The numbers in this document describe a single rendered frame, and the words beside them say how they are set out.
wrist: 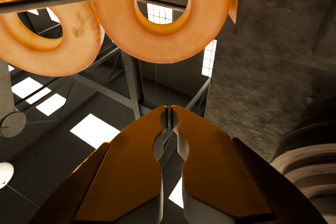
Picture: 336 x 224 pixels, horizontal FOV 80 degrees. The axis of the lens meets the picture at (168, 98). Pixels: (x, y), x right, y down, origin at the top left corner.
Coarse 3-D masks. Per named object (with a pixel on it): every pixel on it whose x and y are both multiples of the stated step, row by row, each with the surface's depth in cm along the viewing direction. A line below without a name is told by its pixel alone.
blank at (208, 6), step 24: (96, 0) 22; (120, 0) 22; (192, 0) 22; (216, 0) 22; (120, 24) 24; (144, 24) 25; (168, 24) 27; (192, 24) 24; (216, 24) 24; (120, 48) 26; (144, 48) 26; (168, 48) 26; (192, 48) 27
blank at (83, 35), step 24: (0, 0) 22; (0, 24) 24; (72, 24) 24; (96, 24) 24; (0, 48) 26; (24, 48) 26; (48, 48) 26; (72, 48) 26; (96, 48) 26; (48, 72) 29; (72, 72) 29
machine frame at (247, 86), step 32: (256, 0) 39; (288, 0) 36; (320, 0) 34; (224, 32) 47; (256, 32) 43; (288, 32) 40; (224, 64) 59; (256, 64) 53; (288, 64) 49; (320, 64) 40; (224, 96) 66; (256, 96) 60; (288, 96) 54; (320, 96) 49; (224, 128) 76; (256, 128) 67; (288, 128) 60
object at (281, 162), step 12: (312, 132) 45; (324, 132) 42; (288, 144) 49; (300, 144) 45; (312, 144) 41; (324, 144) 39; (276, 156) 49; (288, 156) 46; (300, 156) 44; (312, 156) 42; (324, 156) 41; (276, 168) 51
